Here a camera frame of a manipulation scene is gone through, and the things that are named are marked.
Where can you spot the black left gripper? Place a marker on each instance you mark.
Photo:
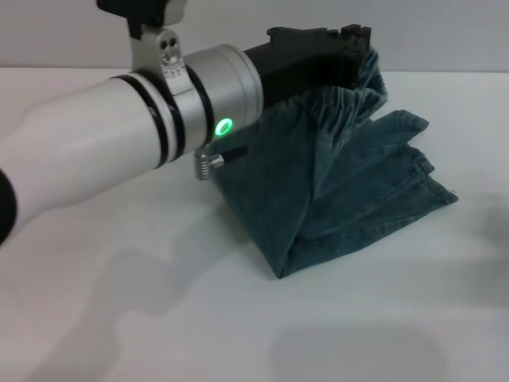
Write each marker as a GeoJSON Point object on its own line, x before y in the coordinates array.
{"type": "Point", "coordinates": [302, 63]}

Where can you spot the blue denim shorts basketball print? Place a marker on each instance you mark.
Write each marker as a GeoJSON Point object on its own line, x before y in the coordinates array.
{"type": "Point", "coordinates": [338, 191]}

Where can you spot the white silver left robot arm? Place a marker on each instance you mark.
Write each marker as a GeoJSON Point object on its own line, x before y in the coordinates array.
{"type": "Point", "coordinates": [99, 135]}

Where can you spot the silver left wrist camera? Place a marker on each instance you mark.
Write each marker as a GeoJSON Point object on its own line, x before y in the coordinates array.
{"type": "Point", "coordinates": [139, 6]}

